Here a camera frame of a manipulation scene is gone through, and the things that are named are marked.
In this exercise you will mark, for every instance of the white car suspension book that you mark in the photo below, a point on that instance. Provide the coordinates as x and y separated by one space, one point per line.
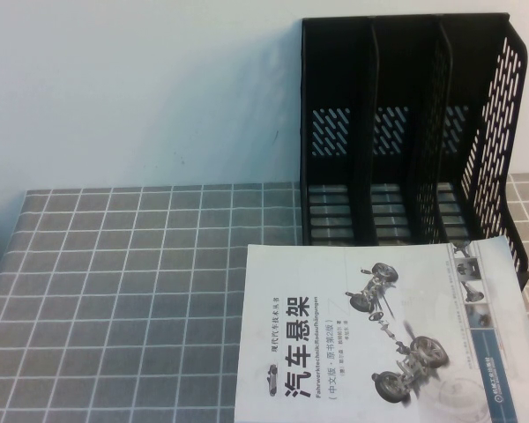
335 330

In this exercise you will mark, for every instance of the grey checked tablecloth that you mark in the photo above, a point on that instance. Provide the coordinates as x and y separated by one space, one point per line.
114 286

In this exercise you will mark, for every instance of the black perforated book stand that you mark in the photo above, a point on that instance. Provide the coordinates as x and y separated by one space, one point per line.
361 88

